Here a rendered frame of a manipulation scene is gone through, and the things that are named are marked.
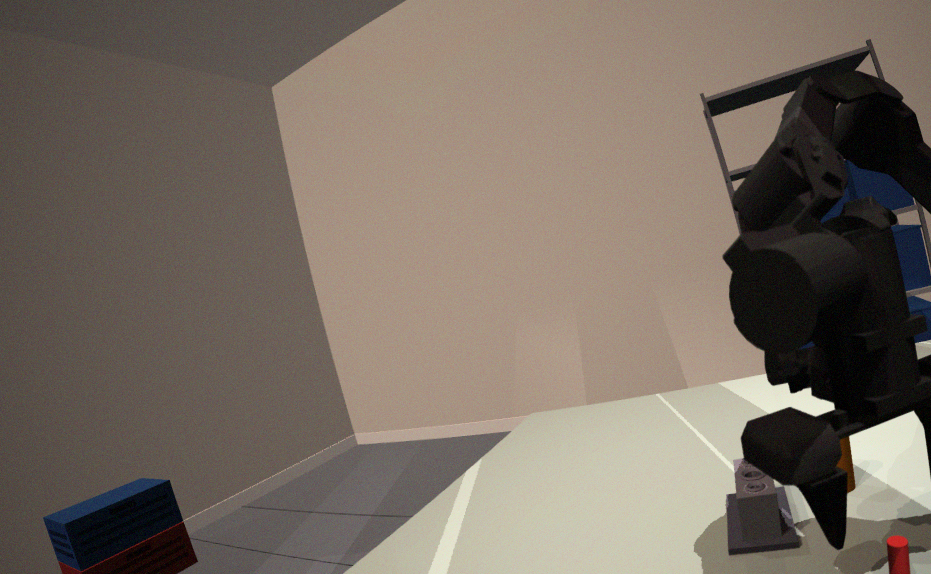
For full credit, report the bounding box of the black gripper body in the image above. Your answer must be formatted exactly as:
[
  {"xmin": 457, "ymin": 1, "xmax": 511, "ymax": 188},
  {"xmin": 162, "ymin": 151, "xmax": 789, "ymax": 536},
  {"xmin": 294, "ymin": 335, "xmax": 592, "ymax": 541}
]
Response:
[{"xmin": 740, "ymin": 301, "xmax": 931, "ymax": 486}]

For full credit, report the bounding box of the brown cylinder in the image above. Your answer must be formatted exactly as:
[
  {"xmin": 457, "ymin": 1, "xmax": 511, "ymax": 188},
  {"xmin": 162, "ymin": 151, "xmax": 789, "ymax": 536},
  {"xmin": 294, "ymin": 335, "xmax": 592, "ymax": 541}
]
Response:
[{"xmin": 837, "ymin": 437, "xmax": 856, "ymax": 493}]

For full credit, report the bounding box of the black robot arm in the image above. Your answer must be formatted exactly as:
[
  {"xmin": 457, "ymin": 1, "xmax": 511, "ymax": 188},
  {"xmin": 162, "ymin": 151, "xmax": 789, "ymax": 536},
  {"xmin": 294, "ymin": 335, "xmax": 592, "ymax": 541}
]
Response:
[{"xmin": 722, "ymin": 70, "xmax": 931, "ymax": 400}]

